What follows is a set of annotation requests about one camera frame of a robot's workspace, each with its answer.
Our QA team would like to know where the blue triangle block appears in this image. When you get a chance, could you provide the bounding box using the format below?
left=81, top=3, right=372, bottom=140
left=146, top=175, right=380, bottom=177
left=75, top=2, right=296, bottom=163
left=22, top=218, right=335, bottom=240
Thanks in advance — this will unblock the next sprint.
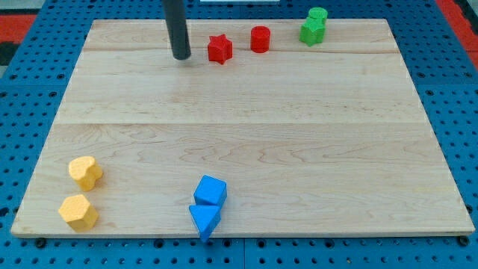
left=189, top=205, right=221, bottom=242

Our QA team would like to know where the red star block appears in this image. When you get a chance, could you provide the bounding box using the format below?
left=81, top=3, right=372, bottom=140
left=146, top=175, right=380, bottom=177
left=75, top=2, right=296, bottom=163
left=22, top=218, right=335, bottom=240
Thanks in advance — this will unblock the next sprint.
left=208, top=34, right=233, bottom=64

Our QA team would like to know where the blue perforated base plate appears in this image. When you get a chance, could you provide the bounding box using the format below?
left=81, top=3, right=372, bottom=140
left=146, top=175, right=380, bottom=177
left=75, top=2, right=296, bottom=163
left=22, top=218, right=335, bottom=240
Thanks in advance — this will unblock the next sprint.
left=1, top=0, right=477, bottom=268

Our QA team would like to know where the green star block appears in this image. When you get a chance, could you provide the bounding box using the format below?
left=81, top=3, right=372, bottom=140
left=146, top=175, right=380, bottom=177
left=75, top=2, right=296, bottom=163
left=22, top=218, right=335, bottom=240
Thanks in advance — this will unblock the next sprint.
left=299, top=18, right=326, bottom=46

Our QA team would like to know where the yellow heart block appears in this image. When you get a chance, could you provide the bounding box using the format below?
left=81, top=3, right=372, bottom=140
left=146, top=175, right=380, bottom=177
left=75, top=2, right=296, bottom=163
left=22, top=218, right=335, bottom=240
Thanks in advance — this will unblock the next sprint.
left=68, top=156, right=103, bottom=191

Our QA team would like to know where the light wooden board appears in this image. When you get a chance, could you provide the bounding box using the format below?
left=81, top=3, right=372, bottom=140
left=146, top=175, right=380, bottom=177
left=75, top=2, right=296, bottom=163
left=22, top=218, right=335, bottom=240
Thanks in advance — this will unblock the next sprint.
left=11, top=19, right=475, bottom=238

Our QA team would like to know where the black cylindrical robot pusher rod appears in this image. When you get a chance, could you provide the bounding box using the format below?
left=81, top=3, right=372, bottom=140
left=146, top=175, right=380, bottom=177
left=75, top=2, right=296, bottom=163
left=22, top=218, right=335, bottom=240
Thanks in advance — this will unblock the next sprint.
left=162, top=0, right=191, bottom=61

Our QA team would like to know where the blue cube block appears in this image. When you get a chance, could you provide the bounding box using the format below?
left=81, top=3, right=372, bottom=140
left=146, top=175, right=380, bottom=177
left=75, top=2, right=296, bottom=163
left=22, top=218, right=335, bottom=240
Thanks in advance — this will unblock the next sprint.
left=193, top=175, right=227, bottom=208

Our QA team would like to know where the red cylinder block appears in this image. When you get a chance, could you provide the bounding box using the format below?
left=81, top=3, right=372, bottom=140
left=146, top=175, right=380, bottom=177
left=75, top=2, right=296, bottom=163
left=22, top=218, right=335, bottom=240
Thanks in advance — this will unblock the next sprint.
left=250, top=25, right=271, bottom=53

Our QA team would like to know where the green cylinder block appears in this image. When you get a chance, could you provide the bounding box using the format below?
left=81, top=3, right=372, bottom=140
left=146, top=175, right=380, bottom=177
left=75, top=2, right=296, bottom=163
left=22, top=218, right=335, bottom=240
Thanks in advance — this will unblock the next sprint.
left=307, top=7, right=328, bottom=25

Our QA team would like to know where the yellow hexagon block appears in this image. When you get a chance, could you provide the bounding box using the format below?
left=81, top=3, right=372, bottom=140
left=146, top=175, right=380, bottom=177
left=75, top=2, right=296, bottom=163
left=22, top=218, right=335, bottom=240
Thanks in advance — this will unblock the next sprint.
left=58, top=194, right=99, bottom=232

